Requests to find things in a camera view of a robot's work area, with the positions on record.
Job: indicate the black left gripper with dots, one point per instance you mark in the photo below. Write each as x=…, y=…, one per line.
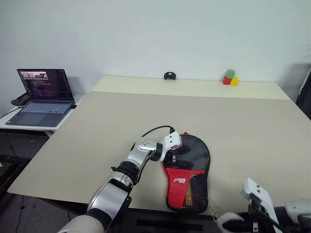
x=171, y=159

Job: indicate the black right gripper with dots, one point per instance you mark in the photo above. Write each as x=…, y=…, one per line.
x=258, y=218

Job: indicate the black and red paddle case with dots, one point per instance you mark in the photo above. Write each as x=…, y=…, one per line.
x=177, y=189

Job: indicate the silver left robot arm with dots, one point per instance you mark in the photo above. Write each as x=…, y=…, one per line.
x=109, y=194

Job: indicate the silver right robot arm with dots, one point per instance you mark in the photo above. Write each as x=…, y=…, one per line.
x=296, y=208

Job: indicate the black panel under table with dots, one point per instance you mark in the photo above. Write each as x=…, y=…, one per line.
x=170, y=218

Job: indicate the small black device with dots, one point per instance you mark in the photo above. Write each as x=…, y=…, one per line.
x=169, y=75

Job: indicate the red cube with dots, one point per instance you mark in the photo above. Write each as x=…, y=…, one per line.
x=227, y=80

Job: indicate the yellow cube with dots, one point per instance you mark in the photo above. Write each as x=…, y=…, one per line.
x=235, y=81

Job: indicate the green cube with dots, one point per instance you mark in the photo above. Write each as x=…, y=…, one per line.
x=230, y=73

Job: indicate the black chair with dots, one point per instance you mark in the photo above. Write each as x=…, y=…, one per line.
x=305, y=97

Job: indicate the open grey laptop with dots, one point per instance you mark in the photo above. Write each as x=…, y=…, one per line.
x=41, y=114

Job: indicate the white side table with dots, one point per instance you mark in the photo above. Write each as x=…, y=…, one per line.
x=7, y=115

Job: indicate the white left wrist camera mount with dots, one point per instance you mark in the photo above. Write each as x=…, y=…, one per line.
x=171, y=140

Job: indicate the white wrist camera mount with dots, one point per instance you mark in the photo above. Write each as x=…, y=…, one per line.
x=255, y=191
x=171, y=140

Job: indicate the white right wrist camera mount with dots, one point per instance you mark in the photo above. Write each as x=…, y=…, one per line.
x=255, y=191

